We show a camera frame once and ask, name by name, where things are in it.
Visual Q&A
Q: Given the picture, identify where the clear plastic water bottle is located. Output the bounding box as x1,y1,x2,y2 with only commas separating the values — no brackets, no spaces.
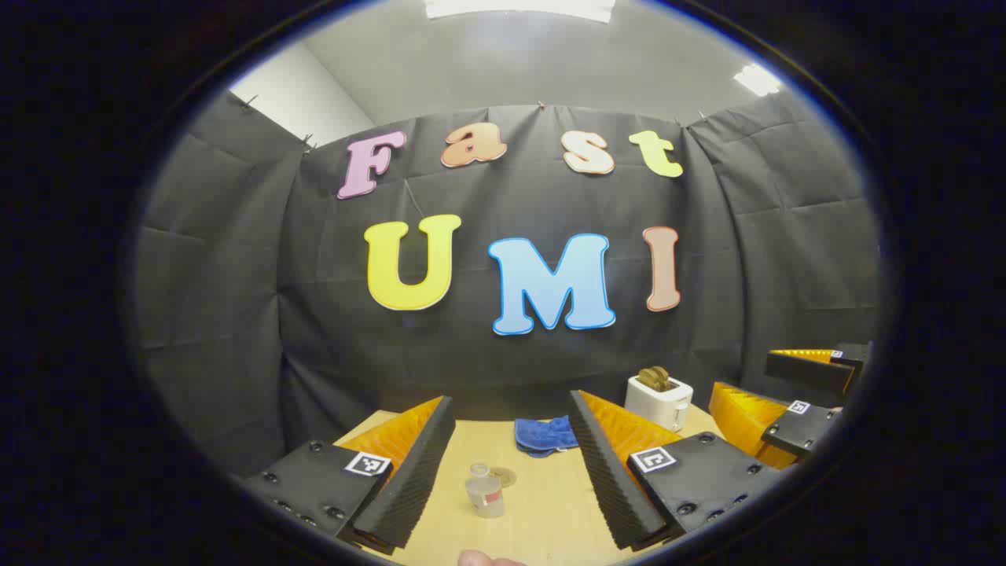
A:
464,463,506,519

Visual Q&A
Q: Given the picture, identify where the ceiling light panel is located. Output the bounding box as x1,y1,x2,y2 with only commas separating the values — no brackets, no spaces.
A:
735,63,783,97
424,0,618,23

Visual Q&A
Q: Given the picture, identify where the blue towel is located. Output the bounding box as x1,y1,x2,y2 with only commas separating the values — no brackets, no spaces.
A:
515,416,580,458

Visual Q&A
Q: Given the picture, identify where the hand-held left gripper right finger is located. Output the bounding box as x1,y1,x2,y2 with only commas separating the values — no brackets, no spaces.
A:
567,390,787,551

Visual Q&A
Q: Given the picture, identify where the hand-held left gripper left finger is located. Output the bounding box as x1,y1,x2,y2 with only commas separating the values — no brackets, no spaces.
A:
242,395,457,556

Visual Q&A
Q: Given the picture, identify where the white toaster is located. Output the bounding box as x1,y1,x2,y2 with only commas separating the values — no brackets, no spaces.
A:
625,374,694,432

